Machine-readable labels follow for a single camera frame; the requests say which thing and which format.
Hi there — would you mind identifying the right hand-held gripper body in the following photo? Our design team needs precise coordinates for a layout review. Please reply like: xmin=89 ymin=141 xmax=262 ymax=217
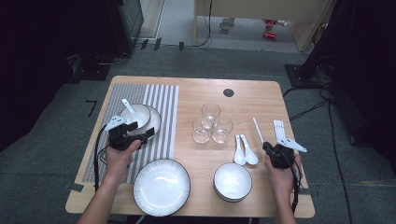
xmin=268 ymin=137 xmax=308 ymax=170

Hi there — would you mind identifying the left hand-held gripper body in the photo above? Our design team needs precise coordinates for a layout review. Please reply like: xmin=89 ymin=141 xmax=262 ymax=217
xmin=104 ymin=115 xmax=148 ymax=152

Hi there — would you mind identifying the white ceramic spoon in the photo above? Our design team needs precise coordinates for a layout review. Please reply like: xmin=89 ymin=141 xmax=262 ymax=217
xmin=233 ymin=133 xmax=247 ymax=166
xmin=120 ymin=98 xmax=144 ymax=125
xmin=239 ymin=133 xmax=260 ymax=166

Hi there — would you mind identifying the white bowl dark rim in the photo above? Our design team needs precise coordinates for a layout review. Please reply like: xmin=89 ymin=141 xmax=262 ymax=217
xmin=120 ymin=103 xmax=152 ymax=130
xmin=214 ymin=186 xmax=251 ymax=203
xmin=213 ymin=161 xmax=253 ymax=201

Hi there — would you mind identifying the clear drinking glass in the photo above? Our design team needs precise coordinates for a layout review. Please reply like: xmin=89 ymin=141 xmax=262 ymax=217
xmin=211 ymin=116 xmax=234 ymax=145
xmin=191 ymin=117 xmax=213 ymax=145
xmin=200 ymin=102 xmax=221 ymax=130

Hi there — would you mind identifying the person's right hand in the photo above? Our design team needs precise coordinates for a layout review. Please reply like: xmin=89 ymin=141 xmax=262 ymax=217
xmin=264 ymin=152 xmax=304 ymax=195

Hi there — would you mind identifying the person's left hand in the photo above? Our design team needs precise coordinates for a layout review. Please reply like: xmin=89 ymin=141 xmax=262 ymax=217
xmin=105 ymin=140 xmax=142 ymax=185

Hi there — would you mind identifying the grey striped placemat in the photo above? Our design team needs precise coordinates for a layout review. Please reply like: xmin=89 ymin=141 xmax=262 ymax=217
xmin=81 ymin=83 xmax=180 ymax=184

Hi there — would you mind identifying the black stand base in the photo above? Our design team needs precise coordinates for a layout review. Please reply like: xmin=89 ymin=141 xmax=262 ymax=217
xmin=284 ymin=63 xmax=332 ymax=91
xmin=72 ymin=57 xmax=111 ymax=82

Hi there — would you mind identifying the dark cabinet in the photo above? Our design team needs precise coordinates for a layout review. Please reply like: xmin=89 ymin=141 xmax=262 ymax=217
xmin=106 ymin=0 xmax=145 ymax=55

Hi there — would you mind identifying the black curtain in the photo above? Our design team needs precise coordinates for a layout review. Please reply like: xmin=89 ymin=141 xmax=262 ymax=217
xmin=0 ymin=0 xmax=122 ymax=153
xmin=298 ymin=0 xmax=396 ymax=175

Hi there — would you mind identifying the red object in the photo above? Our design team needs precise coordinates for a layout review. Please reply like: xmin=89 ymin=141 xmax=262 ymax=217
xmin=263 ymin=19 xmax=278 ymax=32

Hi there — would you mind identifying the pale round object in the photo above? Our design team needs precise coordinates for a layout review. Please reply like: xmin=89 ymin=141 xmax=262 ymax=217
xmin=219 ymin=17 xmax=236 ymax=34

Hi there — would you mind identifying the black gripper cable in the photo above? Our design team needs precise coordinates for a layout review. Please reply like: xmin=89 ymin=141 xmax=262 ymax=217
xmin=92 ymin=124 xmax=110 ymax=192
xmin=289 ymin=158 xmax=304 ymax=216

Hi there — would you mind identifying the black floor cable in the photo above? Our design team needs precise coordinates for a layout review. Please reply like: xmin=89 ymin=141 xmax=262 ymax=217
xmin=282 ymin=87 xmax=335 ymax=122
xmin=328 ymin=99 xmax=354 ymax=224
xmin=97 ymin=52 xmax=130 ymax=66

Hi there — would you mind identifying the black hanging cable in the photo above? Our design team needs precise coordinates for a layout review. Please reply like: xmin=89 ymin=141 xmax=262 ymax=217
xmin=191 ymin=0 xmax=214 ymax=48

